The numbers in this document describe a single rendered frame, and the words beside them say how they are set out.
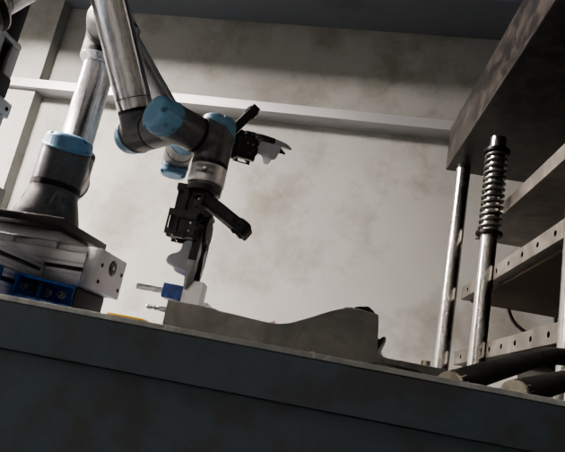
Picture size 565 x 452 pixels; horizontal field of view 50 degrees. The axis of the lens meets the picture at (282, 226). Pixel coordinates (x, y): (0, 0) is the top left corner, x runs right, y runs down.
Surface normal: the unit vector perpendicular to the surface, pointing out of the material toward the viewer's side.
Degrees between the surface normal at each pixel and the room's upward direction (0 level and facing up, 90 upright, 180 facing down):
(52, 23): 90
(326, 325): 90
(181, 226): 90
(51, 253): 90
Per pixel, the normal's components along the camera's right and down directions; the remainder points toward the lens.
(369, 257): -0.15, -0.29
